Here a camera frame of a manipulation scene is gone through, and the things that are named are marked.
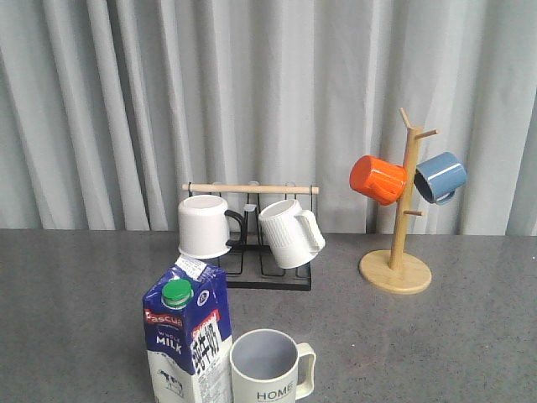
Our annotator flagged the blue white milk carton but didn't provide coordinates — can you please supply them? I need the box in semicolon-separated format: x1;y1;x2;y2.
143;254;232;402

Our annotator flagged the white HOME mug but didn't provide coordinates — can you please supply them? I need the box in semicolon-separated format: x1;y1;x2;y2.
229;328;316;402

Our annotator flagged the white ribbed mug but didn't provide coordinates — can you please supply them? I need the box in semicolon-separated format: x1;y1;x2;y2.
259;199;326;270

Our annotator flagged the orange enamel mug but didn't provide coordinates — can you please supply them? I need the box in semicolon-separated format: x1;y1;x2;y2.
349;155;407;206

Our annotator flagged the wooden mug tree stand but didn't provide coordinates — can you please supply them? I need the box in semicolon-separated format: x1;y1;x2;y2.
358;108;440;295

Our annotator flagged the blue enamel mug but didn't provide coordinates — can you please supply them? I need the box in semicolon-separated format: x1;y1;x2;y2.
414;152;467;205

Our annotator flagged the grey curtain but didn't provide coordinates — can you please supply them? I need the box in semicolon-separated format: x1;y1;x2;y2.
1;1;536;235

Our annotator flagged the black wire mug rack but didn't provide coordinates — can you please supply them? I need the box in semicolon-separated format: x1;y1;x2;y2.
181;181;320;291

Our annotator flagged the white mug black handle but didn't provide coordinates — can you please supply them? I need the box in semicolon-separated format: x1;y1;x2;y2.
178;195;247;260

